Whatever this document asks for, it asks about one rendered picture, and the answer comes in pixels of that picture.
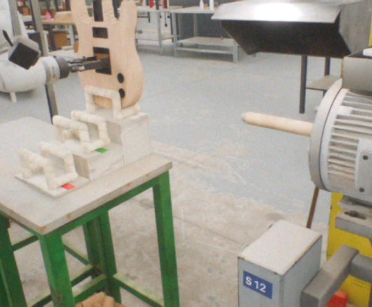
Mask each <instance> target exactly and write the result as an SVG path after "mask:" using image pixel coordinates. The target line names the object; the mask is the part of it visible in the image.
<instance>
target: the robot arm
mask: <svg viewBox="0 0 372 307"><path fill-rule="evenodd" d="M18 16H19V21H20V26H21V31H22V35H24V36H25V37H27V38H29V37H28V35H27V31H26V28H25V27H24V24H23V21H22V18H21V16H20V14H19V12H18ZM2 30H5V31H6V32H7V34H8V36H9V39H10V41H12V43H13V42H14V35H13V27H12V19H11V15H10V12H9V5H8V1H7V0H0V91H2V92H20V91H28V90H32V89H35V88H37V87H39V86H42V85H47V84H50V83H57V82H58V81H59V79H65V78H67V76H69V73H70V72H77V71H79V72H83V71H89V70H93V69H102V68H103V67H106V66H110V58H101V59H98V60H97V56H93V57H87V58H86V57H85V56H83V58H76V59H72V60H65V59H64V58H63V57H58V58H52V57H44V58H39V59H38V61H37V63H36V64H35V66H34V67H32V66H31V68H30V69H29V70H25V69H23V68H21V67H19V66H17V65H16V64H15V63H13V62H10V61H8V49H9V47H10V44H9V43H8V42H7V40H6V39H5V38H4V35H3V32H2Z"/></svg>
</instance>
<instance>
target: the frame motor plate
mask: <svg viewBox="0 0 372 307"><path fill-rule="evenodd" d="M334 227H335V228H338V229H339V230H343V231H346V232H348V233H352V234H354V235H358V236H361V237H364V238H367V239H371V240H372V216H370V215H367V214H363V213H360V212H357V211H354V210H349V209H346V208H343V209H342V210H341V211H339V213H338V214H337V215H336V217H335V223H334Z"/></svg>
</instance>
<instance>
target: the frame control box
mask: <svg viewBox="0 0 372 307"><path fill-rule="evenodd" d="M321 245H322V234H321V233H319V232H317V231H313V230H310V229H309V228H306V227H303V226H300V225H297V224H293V223H291V222H288V221H284V220H279V221H278V222H276V223H275V224H274V225H273V226H271V227H270V228H269V229H268V230H267V231H266V232H265V233H263V234H262V235H261V236H260V237H258V238H257V239H256V240H254V241H253V243H252V244H250V245H249V246H248V247H247V248H246V249H245V250H243V251H241V252H240V254H238V256H237V283H238V307H302V306H301V291H302V290H303V289H304V288H305V287H306V286H307V284H308V282H310V281H311V279H312V278H313V277H314V276H316V274H317V273H318V272H319V271H320V262H321Z"/></svg>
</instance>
